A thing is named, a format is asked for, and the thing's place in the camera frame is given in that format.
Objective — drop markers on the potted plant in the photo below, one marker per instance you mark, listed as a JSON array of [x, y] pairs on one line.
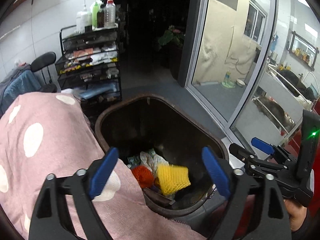
[[171, 36]]

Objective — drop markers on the clear bottle red cap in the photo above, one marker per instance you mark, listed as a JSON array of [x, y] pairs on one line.
[[109, 15]]

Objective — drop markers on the yellow foam fruit net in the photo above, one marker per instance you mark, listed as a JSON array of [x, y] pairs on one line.
[[172, 180]]

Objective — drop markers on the orange foam fruit net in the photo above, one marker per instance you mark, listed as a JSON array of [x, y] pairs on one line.
[[142, 177]]

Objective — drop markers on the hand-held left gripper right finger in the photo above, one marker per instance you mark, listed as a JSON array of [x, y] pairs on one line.
[[216, 172]]

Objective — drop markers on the black mesh trolley cart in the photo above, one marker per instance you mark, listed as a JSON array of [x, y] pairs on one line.
[[90, 75]]

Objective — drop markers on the window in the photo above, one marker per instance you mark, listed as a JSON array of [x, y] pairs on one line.
[[255, 21]]

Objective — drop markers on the white labelled pump bottle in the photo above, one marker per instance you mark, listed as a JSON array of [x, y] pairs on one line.
[[83, 21]]

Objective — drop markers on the pet bowl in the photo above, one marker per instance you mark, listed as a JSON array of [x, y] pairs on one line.
[[240, 83]]

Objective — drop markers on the person's right hand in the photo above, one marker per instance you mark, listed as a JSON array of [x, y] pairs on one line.
[[297, 215]]

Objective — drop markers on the blue covered massage bed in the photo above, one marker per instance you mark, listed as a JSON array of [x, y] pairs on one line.
[[17, 85]]

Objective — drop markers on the green pet water dispenser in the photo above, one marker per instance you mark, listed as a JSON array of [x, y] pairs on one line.
[[228, 81]]

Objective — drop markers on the white paper bag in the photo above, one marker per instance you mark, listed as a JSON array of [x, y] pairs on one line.
[[152, 161]]

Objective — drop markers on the grey furry animal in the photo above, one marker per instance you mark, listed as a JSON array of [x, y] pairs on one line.
[[270, 110]]

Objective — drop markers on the wooden framed wall rack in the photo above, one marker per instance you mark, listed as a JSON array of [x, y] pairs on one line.
[[303, 50]]

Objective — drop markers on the green bottle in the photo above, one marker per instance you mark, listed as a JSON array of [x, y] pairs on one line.
[[96, 12]]

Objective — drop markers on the black trash bin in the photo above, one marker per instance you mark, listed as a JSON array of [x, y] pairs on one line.
[[155, 120]]

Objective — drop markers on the glass door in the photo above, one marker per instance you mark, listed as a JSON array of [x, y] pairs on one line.
[[225, 42]]

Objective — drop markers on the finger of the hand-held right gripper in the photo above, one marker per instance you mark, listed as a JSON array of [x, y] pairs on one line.
[[262, 145], [247, 158]]

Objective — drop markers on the brown bottle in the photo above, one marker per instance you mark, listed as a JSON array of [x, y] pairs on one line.
[[100, 18]]

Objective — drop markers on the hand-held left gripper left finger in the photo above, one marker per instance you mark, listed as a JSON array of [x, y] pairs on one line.
[[103, 172]]

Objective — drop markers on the blue water jug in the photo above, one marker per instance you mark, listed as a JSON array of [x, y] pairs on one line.
[[274, 43]]

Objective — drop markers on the pink polka-dot blanket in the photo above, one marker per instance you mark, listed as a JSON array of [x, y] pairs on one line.
[[57, 135]]

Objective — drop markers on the black stool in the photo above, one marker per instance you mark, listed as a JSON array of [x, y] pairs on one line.
[[43, 60]]

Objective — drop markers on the dark furry animal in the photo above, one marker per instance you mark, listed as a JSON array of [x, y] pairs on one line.
[[291, 81]]

